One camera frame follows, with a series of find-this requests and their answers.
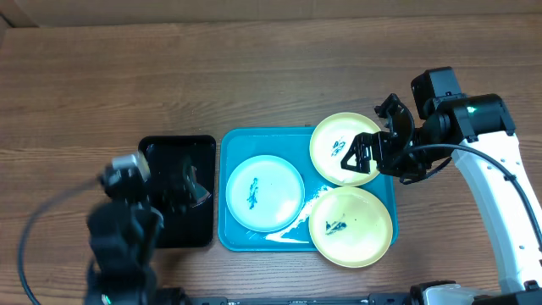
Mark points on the yellow plate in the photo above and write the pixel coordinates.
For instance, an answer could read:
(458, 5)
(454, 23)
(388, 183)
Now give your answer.
(350, 227)
(330, 142)

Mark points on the light blue plate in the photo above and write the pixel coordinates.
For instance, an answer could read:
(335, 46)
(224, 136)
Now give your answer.
(265, 193)

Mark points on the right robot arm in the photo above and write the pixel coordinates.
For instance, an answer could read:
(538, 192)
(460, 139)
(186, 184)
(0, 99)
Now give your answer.
(478, 135)

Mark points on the black water tray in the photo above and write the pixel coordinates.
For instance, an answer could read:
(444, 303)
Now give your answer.
(167, 156)

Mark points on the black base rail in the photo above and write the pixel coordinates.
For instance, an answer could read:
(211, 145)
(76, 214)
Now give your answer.
(398, 298)

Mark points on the teal plastic tray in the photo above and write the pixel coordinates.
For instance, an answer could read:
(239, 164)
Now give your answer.
(291, 144)

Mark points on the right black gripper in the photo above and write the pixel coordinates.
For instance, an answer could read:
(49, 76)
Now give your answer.
(382, 141)

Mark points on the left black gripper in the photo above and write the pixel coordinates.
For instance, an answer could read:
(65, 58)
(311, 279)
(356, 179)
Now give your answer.
(112, 193)

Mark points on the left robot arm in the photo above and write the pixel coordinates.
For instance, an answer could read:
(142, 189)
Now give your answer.
(123, 236)

